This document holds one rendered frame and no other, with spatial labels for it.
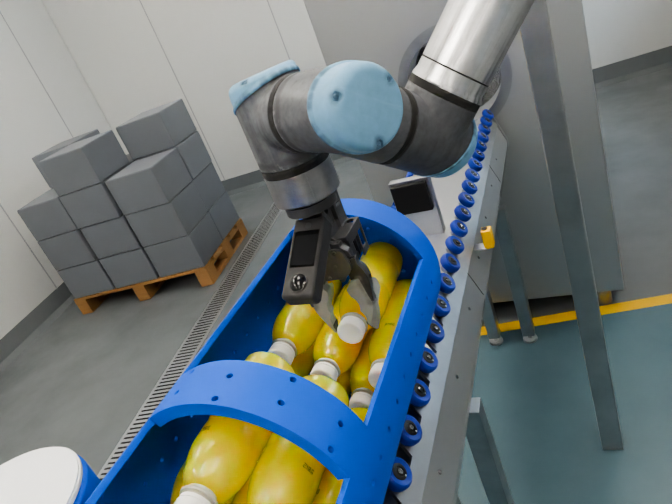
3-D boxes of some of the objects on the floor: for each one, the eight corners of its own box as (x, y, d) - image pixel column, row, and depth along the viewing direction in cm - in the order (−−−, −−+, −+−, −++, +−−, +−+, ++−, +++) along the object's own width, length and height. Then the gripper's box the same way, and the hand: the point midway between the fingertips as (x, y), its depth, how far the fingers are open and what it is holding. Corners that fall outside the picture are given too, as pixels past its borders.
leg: (534, 560, 152) (483, 395, 126) (534, 581, 147) (481, 414, 121) (513, 558, 155) (458, 395, 128) (512, 579, 150) (455, 414, 124)
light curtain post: (621, 435, 176) (513, -189, 105) (623, 450, 171) (512, -193, 100) (600, 435, 179) (481, -173, 108) (602, 449, 174) (478, -177, 103)
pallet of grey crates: (247, 232, 462) (183, 97, 412) (213, 284, 394) (131, 129, 344) (132, 262, 499) (60, 141, 450) (83, 314, 431) (-9, 178, 381)
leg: (503, 336, 237) (469, 209, 210) (503, 345, 232) (467, 216, 206) (490, 337, 239) (454, 212, 213) (489, 346, 234) (452, 219, 208)
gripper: (361, 172, 74) (406, 300, 83) (283, 189, 79) (333, 307, 88) (343, 201, 67) (393, 336, 76) (258, 217, 72) (315, 342, 81)
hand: (352, 326), depth 79 cm, fingers open, 5 cm apart
